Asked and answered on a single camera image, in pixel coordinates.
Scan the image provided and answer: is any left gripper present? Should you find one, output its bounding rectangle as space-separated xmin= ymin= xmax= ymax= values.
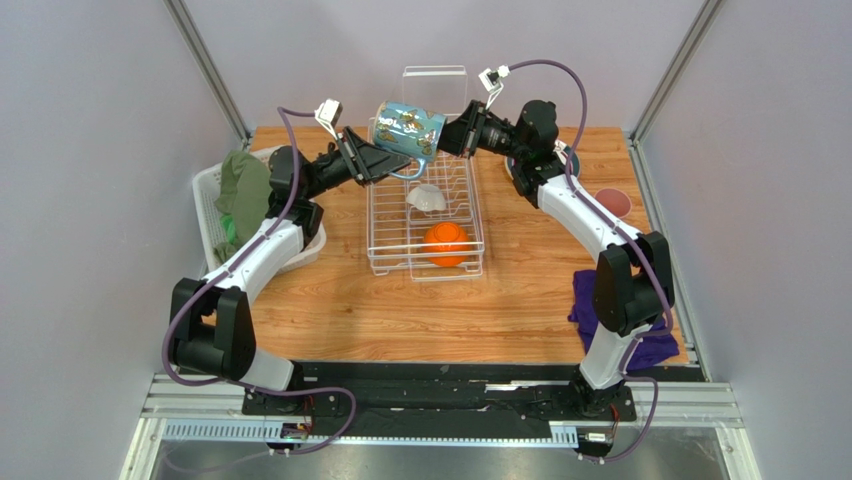
xmin=302 ymin=127 xmax=409 ymax=202

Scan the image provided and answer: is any blue butterfly mug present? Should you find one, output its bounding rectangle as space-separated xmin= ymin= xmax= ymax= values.
xmin=370 ymin=101 xmax=447 ymax=181

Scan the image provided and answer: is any beige plate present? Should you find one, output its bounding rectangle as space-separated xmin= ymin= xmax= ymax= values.
xmin=530 ymin=139 xmax=581 ymax=179

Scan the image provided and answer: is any pink cup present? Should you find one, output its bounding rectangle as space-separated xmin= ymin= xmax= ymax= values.
xmin=594 ymin=188 xmax=633 ymax=219

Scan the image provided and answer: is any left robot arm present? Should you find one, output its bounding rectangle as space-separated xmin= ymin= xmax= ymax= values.
xmin=161 ymin=127 xmax=411 ymax=393

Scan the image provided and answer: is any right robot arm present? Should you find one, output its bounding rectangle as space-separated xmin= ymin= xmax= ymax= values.
xmin=438 ymin=100 xmax=674 ymax=418

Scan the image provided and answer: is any white flower-shaped bowl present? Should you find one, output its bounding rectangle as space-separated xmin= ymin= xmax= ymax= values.
xmin=406 ymin=184 xmax=447 ymax=213

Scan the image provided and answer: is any orange bowl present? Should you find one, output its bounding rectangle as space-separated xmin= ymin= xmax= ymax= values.
xmin=421 ymin=222 xmax=471 ymax=268

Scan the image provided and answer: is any green cloth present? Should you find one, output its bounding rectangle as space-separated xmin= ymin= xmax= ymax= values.
xmin=213 ymin=150 xmax=271 ymax=263

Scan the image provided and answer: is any white plastic basket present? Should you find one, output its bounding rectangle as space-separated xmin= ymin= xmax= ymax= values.
xmin=192 ymin=162 xmax=327 ymax=275

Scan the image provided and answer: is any purple cloth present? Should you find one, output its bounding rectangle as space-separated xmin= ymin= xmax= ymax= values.
xmin=568 ymin=270 xmax=680 ymax=372

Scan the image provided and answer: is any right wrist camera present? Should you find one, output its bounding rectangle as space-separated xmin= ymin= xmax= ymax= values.
xmin=478 ymin=65 xmax=511 ymax=110

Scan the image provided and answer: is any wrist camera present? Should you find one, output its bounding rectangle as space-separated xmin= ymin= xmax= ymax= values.
xmin=478 ymin=65 xmax=511 ymax=110
xmin=314 ymin=98 xmax=343 ymax=141

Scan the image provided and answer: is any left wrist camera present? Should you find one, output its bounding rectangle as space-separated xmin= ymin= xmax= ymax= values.
xmin=314 ymin=98 xmax=343 ymax=141

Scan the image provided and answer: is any white wire dish rack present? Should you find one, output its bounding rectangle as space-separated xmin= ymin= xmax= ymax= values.
xmin=367 ymin=65 xmax=485 ymax=281

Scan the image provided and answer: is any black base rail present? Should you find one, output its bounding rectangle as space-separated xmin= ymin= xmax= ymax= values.
xmin=232 ymin=359 xmax=707 ymax=449

